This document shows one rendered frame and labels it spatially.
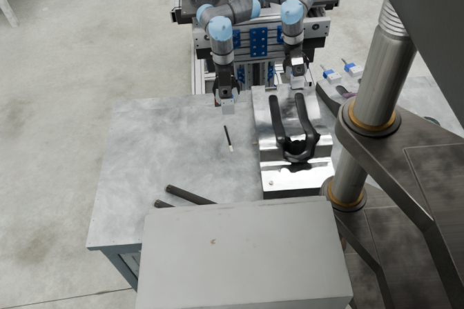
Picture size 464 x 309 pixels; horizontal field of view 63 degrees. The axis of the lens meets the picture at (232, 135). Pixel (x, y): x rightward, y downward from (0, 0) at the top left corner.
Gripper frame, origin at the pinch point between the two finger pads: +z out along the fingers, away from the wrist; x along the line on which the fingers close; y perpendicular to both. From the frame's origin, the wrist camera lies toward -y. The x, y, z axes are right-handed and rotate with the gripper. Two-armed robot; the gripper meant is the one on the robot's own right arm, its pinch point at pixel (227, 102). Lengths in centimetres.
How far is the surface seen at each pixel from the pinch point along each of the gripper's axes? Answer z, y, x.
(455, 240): -59, -85, -29
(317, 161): 8.6, -25.1, -31.1
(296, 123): 5.7, -8.6, -26.0
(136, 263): 40, -46, 42
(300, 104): 6.8, 2.0, -29.5
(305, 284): -52, -87, -10
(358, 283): -9, -75, -29
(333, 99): 8.5, 4.7, -43.7
